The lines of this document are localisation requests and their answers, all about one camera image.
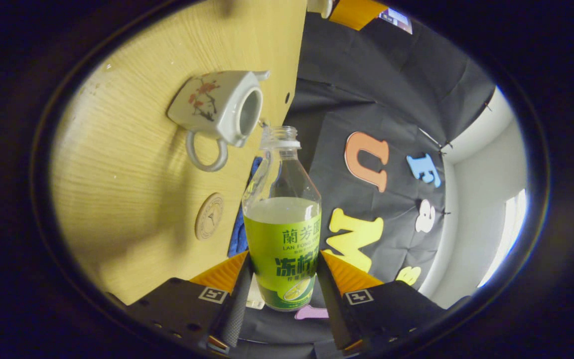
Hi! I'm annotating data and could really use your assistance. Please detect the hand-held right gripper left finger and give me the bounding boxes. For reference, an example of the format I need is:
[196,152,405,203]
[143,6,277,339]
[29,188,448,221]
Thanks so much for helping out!
[127,251,254,356]

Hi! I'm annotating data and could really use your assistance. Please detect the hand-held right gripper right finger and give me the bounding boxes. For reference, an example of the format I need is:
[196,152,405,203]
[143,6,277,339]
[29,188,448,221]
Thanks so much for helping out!
[317,250,447,352]

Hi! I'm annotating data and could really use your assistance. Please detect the green label water bottle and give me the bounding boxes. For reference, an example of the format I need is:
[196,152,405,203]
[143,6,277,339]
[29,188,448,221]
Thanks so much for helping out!
[242,126,322,312]

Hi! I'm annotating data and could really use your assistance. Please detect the round wooden coaster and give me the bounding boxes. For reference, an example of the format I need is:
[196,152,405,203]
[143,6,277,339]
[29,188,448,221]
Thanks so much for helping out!
[195,192,225,241]

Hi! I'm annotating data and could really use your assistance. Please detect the computer monitor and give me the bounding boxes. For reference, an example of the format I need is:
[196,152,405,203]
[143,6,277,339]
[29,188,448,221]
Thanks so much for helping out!
[379,7,413,35]

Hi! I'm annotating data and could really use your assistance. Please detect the blue towel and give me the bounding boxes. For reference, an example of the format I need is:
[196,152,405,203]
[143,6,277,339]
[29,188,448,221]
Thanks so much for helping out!
[227,156,264,257]

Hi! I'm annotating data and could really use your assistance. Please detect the black backdrop cloth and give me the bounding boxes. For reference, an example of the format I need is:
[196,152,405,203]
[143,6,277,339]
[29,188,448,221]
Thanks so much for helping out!
[237,10,497,350]

